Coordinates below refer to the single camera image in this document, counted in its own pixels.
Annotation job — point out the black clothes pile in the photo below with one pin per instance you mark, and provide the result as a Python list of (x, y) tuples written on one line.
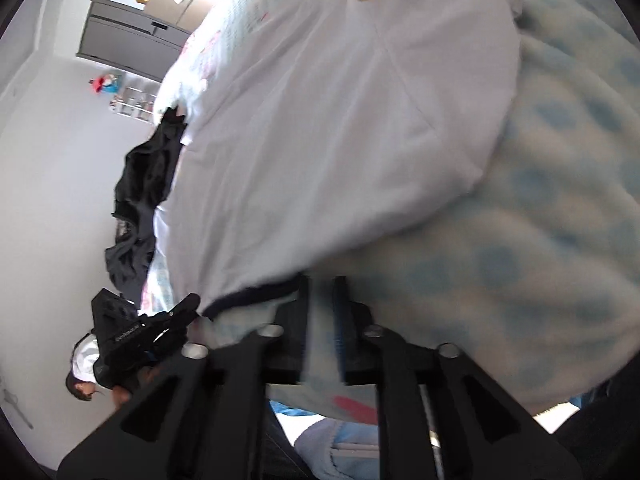
[(145, 185)]

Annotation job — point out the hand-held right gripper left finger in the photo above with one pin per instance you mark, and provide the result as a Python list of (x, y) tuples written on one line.
[(292, 330)]

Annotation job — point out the beige cabinet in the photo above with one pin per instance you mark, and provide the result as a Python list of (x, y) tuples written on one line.
[(170, 7)]

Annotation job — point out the grey wardrobe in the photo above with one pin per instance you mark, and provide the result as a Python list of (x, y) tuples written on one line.
[(125, 35)]

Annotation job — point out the red toy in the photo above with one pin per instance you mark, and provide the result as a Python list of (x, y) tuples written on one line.
[(104, 83)]

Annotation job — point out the light blue garment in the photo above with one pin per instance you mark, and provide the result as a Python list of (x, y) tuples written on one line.
[(330, 445)]

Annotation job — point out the white shelf rack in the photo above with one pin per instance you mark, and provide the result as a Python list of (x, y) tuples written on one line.
[(134, 105)]

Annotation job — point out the blue checked floral quilt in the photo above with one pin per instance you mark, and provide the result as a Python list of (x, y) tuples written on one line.
[(550, 210)]

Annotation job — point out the person's left hand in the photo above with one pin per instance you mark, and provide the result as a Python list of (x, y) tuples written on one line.
[(131, 391)]

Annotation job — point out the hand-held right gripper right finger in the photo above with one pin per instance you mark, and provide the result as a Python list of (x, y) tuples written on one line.
[(341, 330)]

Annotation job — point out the white t-shirt with dark trim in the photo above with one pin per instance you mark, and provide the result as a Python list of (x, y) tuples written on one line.
[(325, 135)]

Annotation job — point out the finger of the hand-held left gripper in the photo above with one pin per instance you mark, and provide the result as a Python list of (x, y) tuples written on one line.
[(172, 325)]

